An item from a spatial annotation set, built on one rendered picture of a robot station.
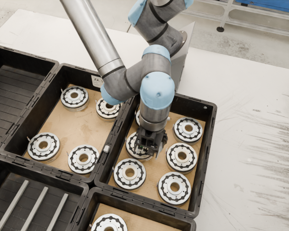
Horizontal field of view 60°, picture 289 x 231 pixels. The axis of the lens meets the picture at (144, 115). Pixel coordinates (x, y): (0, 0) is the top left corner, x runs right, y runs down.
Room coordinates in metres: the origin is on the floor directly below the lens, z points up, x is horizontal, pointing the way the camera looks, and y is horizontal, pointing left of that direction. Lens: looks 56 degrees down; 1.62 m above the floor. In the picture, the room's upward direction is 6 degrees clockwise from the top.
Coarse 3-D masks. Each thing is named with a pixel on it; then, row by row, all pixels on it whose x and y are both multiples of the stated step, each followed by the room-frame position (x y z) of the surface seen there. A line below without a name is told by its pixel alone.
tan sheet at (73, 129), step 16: (96, 96) 0.60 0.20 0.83; (64, 112) 0.51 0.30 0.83; (80, 112) 0.52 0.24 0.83; (48, 128) 0.44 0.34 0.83; (64, 128) 0.44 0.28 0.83; (80, 128) 0.45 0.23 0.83; (96, 128) 0.45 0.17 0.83; (64, 144) 0.38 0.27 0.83; (80, 144) 0.38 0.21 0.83; (96, 144) 0.39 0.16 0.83; (64, 160) 0.32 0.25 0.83
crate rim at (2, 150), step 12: (96, 72) 0.63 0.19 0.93; (48, 84) 0.56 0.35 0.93; (120, 108) 0.48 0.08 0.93; (24, 120) 0.40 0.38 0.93; (12, 132) 0.35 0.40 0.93; (108, 144) 0.34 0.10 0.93; (12, 156) 0.28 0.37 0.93; (48, 168) 0.25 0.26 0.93; (96, 168) 0.27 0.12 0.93; (84, 180) 0.23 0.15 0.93
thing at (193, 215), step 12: (180, 96) 0.56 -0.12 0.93; (216, 108) 0.52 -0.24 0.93; (120, 120) 0.44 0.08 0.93; (108, 156) 0.31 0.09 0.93; (204, 156) 0.34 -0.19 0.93; (204, 168) 0.30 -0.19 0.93; (96, 180) 0.23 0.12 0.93; (204, 180) 0.26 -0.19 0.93; (120, 192) 0.20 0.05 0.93; (132, 192) 0.21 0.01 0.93; (156, 204) 0.18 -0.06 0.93; (168, 204) 0.18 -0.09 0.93; (192, 216) 0.16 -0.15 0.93
